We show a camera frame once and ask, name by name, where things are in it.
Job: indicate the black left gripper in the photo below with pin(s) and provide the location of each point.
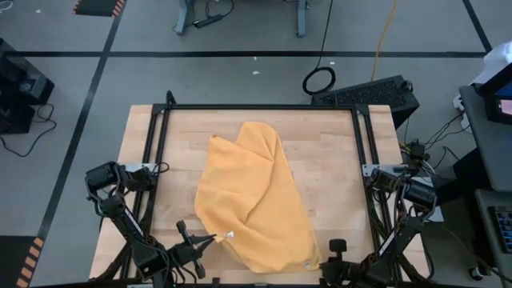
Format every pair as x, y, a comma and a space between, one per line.
182, 254

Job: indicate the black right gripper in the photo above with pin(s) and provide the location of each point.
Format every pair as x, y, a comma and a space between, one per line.
346, 274

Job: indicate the yellow towel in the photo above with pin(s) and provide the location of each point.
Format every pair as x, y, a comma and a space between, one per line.
252, 192

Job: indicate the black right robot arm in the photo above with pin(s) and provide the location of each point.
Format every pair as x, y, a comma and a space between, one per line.
400, 240

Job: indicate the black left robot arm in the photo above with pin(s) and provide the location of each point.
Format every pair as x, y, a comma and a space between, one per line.
128, 224

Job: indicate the white paper sheet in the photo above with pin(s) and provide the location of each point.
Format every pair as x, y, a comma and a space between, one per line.
439, 216

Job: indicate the black power adapter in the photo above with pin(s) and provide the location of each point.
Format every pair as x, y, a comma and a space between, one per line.
417, 151

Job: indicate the black caster wheel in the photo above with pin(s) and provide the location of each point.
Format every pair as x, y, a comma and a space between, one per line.
475, 274

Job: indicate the grey side desk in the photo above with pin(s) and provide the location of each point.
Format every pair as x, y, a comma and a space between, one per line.
482, 224

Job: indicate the black desk base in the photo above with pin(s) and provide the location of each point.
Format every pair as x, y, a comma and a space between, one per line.
464, 172

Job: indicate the black computer tower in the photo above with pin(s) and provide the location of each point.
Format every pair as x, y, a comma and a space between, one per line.
368, 94

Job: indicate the dark keypad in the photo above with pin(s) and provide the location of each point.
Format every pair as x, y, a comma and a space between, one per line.
504, 230

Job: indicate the black mat with orange stripes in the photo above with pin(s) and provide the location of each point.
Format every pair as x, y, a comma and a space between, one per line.
14, 264
98, 7

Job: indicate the white power strip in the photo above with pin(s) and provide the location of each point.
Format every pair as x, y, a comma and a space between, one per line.
460, 105

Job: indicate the black power strip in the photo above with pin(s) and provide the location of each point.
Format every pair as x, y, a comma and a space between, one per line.
208, 21

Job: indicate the grey desk leg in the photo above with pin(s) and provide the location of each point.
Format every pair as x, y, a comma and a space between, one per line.
301, 20
183, 18

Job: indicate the black equipment box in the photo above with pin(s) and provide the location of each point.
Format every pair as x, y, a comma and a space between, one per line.
20, 80

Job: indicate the black monitor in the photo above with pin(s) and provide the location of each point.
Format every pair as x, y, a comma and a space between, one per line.
498, 92

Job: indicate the black aluminium table frame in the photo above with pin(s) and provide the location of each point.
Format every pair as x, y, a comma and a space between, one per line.
260, 106

